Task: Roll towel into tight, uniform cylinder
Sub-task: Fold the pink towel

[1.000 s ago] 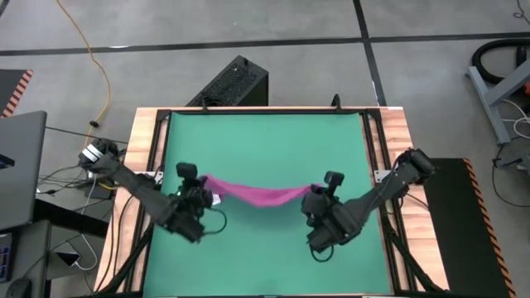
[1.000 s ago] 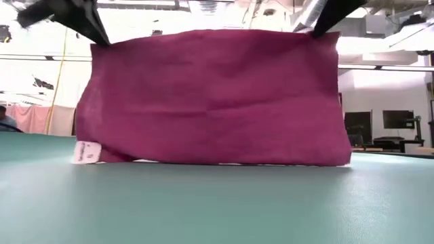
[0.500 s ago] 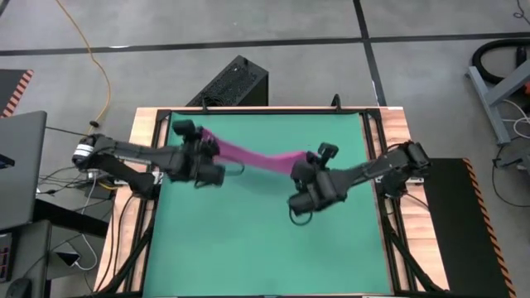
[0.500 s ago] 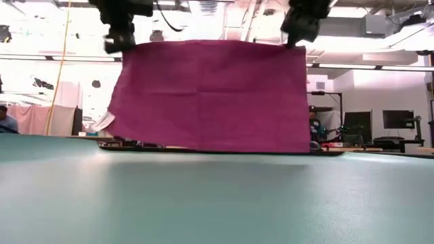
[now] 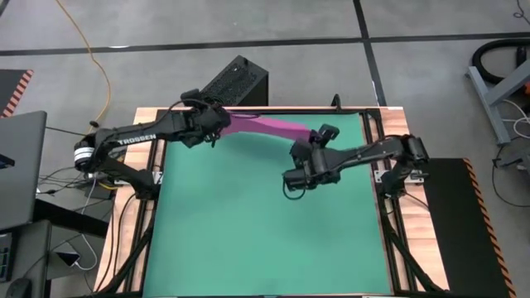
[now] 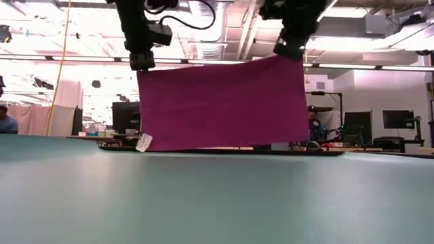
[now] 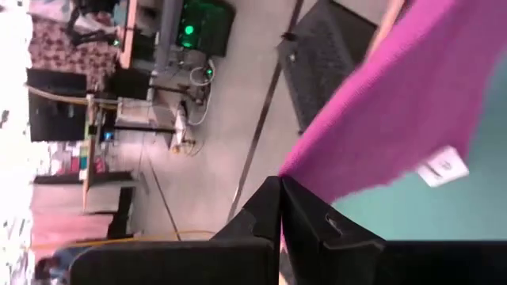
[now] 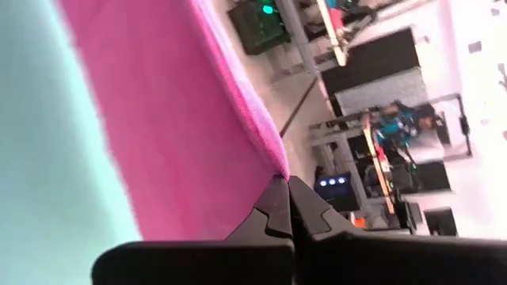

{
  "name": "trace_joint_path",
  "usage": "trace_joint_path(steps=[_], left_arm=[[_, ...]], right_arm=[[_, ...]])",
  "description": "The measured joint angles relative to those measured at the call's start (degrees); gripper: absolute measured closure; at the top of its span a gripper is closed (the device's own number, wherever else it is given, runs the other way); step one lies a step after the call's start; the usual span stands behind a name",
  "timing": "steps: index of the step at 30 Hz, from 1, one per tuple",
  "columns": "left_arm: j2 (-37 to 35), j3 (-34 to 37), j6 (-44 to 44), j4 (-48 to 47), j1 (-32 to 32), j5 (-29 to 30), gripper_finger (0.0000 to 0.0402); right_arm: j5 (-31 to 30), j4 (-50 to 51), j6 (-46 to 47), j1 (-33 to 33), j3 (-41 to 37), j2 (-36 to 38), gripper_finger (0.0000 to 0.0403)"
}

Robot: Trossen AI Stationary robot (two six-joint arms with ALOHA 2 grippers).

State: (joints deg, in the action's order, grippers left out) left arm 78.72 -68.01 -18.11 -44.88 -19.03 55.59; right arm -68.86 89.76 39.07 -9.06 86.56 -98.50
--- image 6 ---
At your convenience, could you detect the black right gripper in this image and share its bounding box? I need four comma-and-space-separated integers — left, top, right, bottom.
273, 9, 319, 61

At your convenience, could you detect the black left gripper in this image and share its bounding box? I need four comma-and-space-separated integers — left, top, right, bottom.
115, 0, 156, 71

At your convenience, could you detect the magenta towel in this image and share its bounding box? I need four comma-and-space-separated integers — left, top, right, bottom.
135, 56, 310, 153

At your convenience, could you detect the black overhead stand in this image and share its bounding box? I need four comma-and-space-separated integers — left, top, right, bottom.
311, 90, 343, 127

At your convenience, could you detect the black computer monitor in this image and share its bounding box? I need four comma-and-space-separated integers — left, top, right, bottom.
111, 101, 142, 135
342, 110, 373, 145
382, 109, 416, 130

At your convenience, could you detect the person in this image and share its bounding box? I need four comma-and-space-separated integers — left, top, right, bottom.
306, 104, 328, 143
0, 104, 20, 135

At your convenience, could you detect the pink curtain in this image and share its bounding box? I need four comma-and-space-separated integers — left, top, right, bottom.
54, 79, 84, 109

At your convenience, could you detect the black partition panel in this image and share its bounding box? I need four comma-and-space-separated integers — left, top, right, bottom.
71, 106, 84, 136

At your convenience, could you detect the beige curtain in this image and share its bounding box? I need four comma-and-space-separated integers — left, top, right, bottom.
7, 104, 76, 137

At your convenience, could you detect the black ceiling spotlight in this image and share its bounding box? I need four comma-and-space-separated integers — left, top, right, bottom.
0, 25, 13, 44

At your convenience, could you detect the black office desk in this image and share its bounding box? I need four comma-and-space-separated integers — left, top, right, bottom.
372, 136, 425, 153

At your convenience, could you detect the green table mat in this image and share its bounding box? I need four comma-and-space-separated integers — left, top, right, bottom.
0, 134, 434, 244

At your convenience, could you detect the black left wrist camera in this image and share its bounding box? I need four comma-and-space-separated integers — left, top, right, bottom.
148, 22, 174, 47

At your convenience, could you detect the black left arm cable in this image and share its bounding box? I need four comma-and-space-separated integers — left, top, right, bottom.
144, 0, 216, 31

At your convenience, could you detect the grey ceiling duct box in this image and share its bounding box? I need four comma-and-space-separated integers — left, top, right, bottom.
317, 14, 387, 39

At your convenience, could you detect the silver air duct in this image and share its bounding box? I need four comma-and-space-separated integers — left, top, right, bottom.
188, 0, 235, 61

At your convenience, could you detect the yellow cable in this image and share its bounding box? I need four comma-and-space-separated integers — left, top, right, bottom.
45, 0, 72, 136

